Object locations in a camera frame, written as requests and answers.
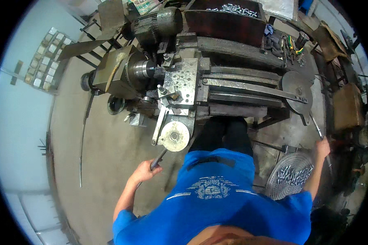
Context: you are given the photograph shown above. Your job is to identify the window of glass blocks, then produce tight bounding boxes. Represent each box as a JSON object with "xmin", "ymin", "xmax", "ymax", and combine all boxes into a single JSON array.
[{"xmin": 25, "ymin": 27, "xmax": 72, "ymax": 92}]

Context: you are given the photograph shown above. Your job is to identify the perforated round metal tray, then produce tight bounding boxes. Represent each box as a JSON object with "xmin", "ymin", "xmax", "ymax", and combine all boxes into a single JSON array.
[{"xmin": 265, "ymin": 152, "xmax": 315, "ymax": 201}]

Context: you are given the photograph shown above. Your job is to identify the person's left hand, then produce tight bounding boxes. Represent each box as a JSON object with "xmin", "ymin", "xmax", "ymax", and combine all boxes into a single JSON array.
[{"xmin": 131, "ymin": 159, "xmax": 163, "ymax": 184}]

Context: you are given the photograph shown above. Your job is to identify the pile of hand tools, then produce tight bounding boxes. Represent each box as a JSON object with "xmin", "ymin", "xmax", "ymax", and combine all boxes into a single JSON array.
[{"xmin": 264, "ymin": 24, "xmax": 309, "ymax": 66}]

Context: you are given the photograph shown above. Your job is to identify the metal turret lever handle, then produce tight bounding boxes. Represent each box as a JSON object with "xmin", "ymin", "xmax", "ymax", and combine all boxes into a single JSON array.
[{"xmin": 309, "ymin": 111, "xmax": 333, "ymax": 175}]

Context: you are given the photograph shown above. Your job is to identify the round carriage handwheel disc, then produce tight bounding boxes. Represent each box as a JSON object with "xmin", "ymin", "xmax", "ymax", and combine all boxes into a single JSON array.
[{"xmin": 157, "ymin": 121, "xmax": 191, "ymax": 152}]

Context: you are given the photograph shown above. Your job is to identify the person's legs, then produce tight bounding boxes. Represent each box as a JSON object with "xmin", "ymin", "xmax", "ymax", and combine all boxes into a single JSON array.
[{"xmin": 188, "ymin": 116, "xmax": 254, "ymax": 157}]

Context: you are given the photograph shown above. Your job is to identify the brown wooden stool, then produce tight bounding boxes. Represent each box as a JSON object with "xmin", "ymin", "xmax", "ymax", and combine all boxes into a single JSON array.
[{"xmin": 333, "ymin": 83, "xmax": 365, "ymax": 132}]

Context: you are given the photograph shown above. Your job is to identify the person's body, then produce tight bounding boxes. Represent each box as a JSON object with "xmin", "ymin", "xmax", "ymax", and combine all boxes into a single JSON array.
[{"xmin": 112, "ymin": 149, "xmax": 313, "ymax": 245}]

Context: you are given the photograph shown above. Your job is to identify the person's right hand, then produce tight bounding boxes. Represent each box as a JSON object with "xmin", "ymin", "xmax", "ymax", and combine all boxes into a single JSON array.
[{"xmin": 315, "ymin": 137, "xmax": 331, "ymax": 159}]

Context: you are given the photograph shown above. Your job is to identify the long thin metal rod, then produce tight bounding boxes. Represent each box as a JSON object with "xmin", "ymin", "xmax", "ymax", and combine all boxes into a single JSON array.
[{"xmin": 79, "ymin": 92, "xmax": 95, "ymax": 188}]

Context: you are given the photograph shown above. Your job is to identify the metal carriage lever handle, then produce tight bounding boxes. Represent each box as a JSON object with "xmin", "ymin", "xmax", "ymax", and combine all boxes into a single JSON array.
[{"xmin": 137, "ymin": 149, "xmax": 168, "ymax": 188}]

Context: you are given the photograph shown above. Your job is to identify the grey metal lathe machine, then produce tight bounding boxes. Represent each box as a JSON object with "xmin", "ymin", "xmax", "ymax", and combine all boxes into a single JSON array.
[{"xmin": 80, "ymin": 6, "xmax": 314, "ymax": 154}]

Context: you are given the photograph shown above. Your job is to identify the dark tray of metal bolts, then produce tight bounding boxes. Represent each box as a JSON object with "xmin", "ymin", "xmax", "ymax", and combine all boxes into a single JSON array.
[{"xmin": 184, "ymin": 1, "xmax": 267, "ymax": 48}]

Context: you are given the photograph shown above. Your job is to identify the pile of small metal bolts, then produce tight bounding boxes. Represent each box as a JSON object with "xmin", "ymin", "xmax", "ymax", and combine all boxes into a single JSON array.
[{"xmin": 277, "ymin": 165, "xmax": 314, "ymax": 187}]

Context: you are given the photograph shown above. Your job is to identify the round turret wheel disc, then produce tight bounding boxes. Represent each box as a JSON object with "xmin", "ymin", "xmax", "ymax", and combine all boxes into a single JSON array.
[{"xmin": 282, "ymin": 71, "xmax": 313, "ymax": 115}]

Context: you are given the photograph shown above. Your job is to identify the lathe electric motor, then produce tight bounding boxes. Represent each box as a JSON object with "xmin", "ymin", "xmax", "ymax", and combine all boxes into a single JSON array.
[{"xmin": 131, "ymin": 7, "xmax": 183, "ymax": 42}]

